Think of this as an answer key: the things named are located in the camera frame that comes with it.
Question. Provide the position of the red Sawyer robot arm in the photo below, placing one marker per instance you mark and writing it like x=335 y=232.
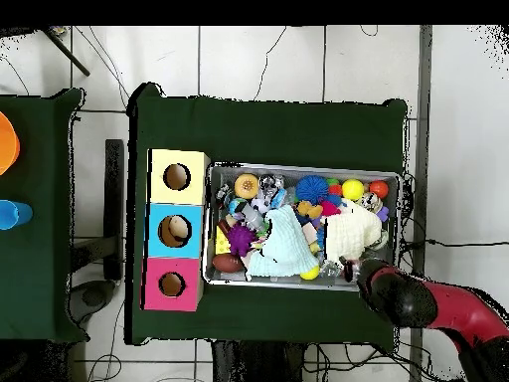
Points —
x=469 y=314

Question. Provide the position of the shallow metal mesh bin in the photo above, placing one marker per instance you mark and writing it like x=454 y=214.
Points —
x=286 y=170

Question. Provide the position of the wooden box with three holes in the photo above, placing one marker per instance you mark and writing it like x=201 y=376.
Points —
x=195 y=179

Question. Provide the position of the cream muslin cloth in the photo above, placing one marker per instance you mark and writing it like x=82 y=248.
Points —
x=350 y=234

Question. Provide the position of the light blue muslin cloth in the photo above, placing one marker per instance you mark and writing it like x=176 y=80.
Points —
x=284 y=246

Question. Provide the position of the yellow smooth ball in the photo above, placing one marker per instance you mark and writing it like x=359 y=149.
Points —
x=353 y=190

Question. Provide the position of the orange smooth ball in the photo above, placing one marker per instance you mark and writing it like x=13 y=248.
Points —
x=379 y=189

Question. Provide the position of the large blue spiky ball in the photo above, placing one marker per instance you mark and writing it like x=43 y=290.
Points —
x=312 y=190

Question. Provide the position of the purple spiky ball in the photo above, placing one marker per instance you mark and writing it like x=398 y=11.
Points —
x=239 y=238

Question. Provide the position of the brown toy football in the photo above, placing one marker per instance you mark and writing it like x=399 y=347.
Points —
x=227 y=263

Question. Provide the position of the blue globe ball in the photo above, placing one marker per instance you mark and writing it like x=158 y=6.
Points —
x=236 y=205

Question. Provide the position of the yellow cheese toy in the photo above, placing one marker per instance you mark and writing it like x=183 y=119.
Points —
x=222 y=244

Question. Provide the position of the toy burger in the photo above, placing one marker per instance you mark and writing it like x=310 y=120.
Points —
x=246 y=186

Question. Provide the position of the dark green table cloth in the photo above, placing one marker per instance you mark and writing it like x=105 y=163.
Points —
x=258 y=131
x=35 y=258

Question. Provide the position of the black flat panel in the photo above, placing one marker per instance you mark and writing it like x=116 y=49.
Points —
x=114 y=207

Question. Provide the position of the grey round base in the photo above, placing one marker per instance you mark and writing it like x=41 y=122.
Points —
x=93 y=296

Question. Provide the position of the blue plastic cup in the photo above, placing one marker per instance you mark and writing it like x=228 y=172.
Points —
x=14 y=215

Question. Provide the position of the black rod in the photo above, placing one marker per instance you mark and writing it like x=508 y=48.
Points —
x=67 y=53

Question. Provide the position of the orange plastic object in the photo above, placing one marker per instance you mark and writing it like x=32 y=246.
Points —
x=8 y=143

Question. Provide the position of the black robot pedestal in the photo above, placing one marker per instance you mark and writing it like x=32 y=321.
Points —
x=254 y=366

